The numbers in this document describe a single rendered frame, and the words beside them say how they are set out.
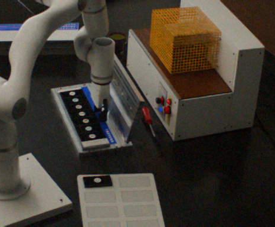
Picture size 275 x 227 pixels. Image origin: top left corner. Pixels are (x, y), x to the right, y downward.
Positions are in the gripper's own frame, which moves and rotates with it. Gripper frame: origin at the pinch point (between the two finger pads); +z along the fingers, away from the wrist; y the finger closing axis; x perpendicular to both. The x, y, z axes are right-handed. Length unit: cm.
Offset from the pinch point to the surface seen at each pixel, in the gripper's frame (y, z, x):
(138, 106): 19.2, -14.6, 7.7
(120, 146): 19.4, 2.1, 1.9
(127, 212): 53, 3, -7
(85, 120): 1.9, 0.9, -6.4
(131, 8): -92, 4, 44
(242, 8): -83, 4, 105
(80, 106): -7.7, 0.9, -5.8
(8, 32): -66, -6, -26
